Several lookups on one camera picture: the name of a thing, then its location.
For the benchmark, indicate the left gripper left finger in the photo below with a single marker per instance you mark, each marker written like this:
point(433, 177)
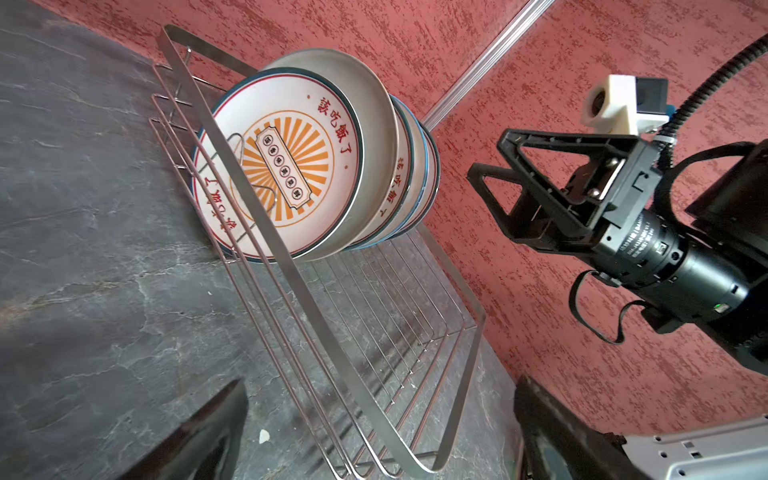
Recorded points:
point(206, 446)

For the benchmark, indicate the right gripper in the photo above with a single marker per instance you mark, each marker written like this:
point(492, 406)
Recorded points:
point(626, 242)

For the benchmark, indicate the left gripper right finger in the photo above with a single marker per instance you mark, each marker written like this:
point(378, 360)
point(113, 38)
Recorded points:
point(559, 445)

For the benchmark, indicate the watermelon print white plate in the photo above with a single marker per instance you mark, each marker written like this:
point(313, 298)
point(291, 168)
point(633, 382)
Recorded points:
point(408, 181)

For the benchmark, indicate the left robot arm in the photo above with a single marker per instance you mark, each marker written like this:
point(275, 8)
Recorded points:
point(732, 451)

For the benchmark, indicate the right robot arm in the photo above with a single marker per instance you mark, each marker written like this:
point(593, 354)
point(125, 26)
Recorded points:
point(689, 242)

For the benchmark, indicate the red character white plate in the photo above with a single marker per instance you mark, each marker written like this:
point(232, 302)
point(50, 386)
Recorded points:
point(432, 187)

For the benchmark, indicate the right corner aluminium profile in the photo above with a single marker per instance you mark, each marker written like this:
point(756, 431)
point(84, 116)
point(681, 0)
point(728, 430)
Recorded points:
point(508, 37)

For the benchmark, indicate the orange sunburst plate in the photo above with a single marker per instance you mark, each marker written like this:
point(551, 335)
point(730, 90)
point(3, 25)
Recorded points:
point(377, 198)
point(298, 140)

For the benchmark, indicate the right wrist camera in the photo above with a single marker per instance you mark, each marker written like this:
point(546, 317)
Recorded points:
point(626, 105)

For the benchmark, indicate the metal wire dish rack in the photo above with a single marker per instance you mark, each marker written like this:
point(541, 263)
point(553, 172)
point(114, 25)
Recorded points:
point(377, 346)

